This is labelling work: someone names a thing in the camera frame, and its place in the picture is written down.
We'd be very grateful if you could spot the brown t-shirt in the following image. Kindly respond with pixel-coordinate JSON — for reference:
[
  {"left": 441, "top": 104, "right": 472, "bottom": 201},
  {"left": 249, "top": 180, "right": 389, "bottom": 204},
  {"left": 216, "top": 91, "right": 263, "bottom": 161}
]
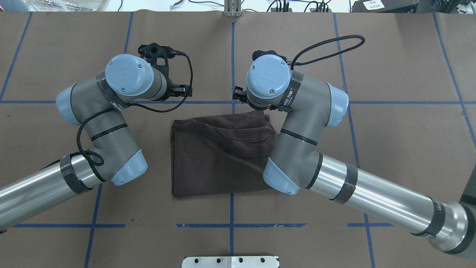
[{"left": 170, "top": 111, "right": 278, "bottom": 197}]

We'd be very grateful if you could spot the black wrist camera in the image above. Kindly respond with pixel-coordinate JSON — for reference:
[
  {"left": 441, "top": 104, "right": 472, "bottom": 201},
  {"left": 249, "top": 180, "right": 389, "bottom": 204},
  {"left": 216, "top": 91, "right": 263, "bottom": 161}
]
[
  {"left": 252, "top": 50, "right": 289, "bottom": 65},
  {"left": 138, "top": 43, "right": 177, "bottom": 77}
]

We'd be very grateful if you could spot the aluminium frame post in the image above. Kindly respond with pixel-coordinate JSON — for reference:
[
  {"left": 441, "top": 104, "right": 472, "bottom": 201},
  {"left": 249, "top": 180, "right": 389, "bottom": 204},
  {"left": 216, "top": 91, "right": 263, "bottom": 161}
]
[{"left": 224, "top": 0, "right": 242, "bottom": 17}]

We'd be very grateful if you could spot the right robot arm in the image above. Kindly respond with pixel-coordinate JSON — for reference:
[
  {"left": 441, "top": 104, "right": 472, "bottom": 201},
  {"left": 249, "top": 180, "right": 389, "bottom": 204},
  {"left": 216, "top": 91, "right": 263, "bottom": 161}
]
[{"left": 234, "top": 53, "right": 475, "bottom": 267}]

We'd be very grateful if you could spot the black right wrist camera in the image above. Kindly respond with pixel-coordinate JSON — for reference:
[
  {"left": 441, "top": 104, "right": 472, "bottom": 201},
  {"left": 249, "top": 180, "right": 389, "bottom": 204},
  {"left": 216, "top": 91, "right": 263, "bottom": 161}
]
[{"left": 252, "top": 50, "right": 289, "bottom": 65}]

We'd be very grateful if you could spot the black box with label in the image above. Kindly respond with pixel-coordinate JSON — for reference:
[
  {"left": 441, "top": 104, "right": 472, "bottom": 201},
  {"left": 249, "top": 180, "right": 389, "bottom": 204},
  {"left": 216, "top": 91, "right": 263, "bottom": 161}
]
[{"left": 351, "top": 0, "right": 418, "bottom": 13}]

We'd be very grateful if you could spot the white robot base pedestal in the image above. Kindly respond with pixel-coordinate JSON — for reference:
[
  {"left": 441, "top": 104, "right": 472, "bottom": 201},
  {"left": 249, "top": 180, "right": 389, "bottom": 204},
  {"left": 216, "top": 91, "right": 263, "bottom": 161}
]
[{"left": 181, "top": 256, "right": 280, "bottom": 268}]

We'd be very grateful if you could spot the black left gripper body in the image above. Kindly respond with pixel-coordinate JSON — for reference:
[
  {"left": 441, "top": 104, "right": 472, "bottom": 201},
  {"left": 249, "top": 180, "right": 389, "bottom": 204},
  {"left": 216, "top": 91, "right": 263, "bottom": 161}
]
[{"left": 164, "top": 84, "right": 193, "bottom": 101}]

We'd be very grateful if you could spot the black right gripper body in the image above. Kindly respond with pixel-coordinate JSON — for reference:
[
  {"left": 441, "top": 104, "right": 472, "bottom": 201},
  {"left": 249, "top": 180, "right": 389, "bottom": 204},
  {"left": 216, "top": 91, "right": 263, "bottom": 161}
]
[{"left": 232, "top": 86, "right": 248, "bottom": 102}]

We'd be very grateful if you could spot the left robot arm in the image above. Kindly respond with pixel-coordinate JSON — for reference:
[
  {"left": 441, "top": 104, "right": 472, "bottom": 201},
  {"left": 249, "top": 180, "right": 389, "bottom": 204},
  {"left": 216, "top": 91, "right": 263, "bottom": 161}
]
[{"left": 1, "top": 53, "right": 193, "bottom": 233}]

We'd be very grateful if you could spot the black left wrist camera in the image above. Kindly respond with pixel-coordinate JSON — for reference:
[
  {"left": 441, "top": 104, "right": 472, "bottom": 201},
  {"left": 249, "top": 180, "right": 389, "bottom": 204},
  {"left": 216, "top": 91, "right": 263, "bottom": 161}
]
[{"left": 138, "top": 43, "right": 177, "bottom": 77}]

